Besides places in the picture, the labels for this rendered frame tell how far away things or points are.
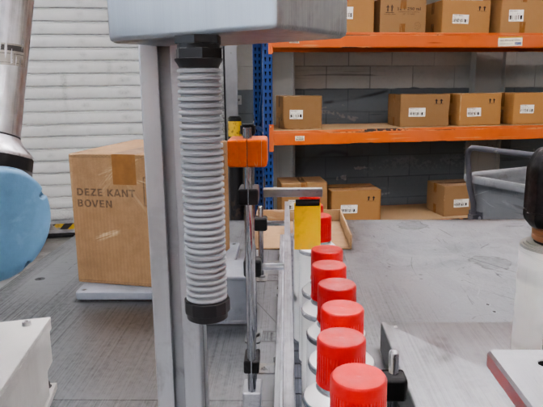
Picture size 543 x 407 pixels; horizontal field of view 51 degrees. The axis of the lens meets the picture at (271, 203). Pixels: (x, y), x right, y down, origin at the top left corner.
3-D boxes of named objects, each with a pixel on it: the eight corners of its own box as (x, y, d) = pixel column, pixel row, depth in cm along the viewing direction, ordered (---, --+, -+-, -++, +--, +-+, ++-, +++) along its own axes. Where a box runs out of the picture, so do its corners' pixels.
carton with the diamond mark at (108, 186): (186, 290, 114) (180, 155, 108) (77, 282, 119) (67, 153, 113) (230, 248, 142) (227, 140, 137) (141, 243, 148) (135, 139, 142)
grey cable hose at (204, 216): (228, 326, 42) (220, 33, 38) (181, 326, 42) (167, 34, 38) (232, 308, 46) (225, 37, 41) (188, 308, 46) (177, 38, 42)
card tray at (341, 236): (351, 249, 147) (351, 234, 147) (251, 249, 148) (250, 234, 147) (340, 221, 177) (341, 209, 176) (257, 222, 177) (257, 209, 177)
